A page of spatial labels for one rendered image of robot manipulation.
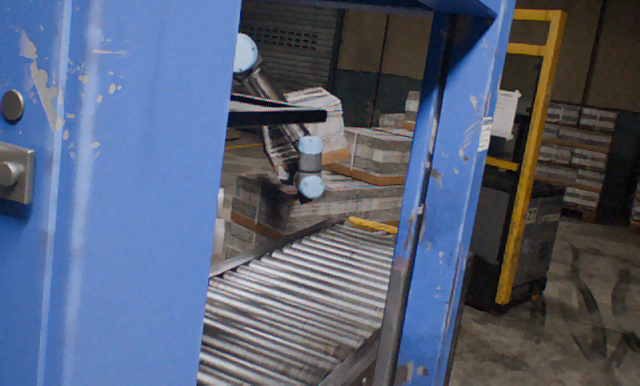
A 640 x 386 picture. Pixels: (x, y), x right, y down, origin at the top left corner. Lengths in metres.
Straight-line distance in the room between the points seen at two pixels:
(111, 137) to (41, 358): 0.07
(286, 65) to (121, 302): 10.38
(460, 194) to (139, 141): 0.59
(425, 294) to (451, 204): 0.12
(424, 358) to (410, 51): 9.09
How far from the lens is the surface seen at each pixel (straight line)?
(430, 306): 0.79
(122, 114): 0.20
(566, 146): 7.76
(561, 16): 3.83
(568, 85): 9.28
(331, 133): 2.29
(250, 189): 2.78
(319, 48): 10.30
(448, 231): 0.76
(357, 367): 1.28
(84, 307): 0.20
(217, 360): 1.25
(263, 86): 2.06
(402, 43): 9.86
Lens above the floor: 1.37
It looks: 9 degrees down
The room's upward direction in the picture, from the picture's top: 8 degrees clockwise
